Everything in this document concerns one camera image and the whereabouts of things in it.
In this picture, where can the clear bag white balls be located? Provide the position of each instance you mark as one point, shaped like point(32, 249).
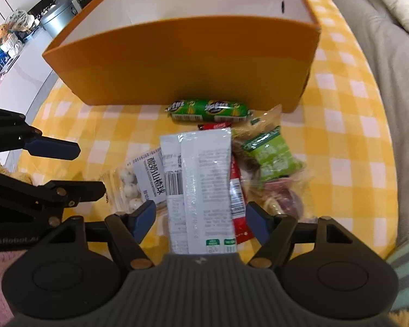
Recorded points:
point(139, 179)

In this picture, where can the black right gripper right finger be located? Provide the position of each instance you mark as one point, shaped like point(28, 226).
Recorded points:
point(274, 234)

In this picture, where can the green sausage stick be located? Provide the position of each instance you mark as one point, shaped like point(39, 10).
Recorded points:
point(208, 110)

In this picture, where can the orange cardboard box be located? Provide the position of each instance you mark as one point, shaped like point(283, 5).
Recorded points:
point(144, 52)

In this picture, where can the grey sofa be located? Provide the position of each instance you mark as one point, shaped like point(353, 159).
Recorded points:
point(385, 45)

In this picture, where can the clear chocolate cookie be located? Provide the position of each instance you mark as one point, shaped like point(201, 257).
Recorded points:
point(287, 195)

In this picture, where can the small red snack packet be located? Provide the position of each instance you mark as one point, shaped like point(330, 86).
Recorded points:
point(238, 194)

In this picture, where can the green label cookie bag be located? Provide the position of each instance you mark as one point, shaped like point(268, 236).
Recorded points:
point(261, 150)

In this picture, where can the teddy bear toy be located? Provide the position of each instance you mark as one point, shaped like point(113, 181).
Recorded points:
point(4, 33)

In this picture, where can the grey metal trash can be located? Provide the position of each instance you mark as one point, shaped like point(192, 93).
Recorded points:
point(58, 16)

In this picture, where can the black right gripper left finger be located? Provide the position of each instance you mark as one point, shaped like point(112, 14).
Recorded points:
point(126, 231)

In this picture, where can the white low tv console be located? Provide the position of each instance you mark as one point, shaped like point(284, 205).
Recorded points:
point(28, 76)

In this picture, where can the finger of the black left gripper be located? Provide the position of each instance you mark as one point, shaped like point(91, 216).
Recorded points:
point(16, 134)
point(63, 194)

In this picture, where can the white silver snack pouch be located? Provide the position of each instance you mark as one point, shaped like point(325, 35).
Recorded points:
point(197, 181)

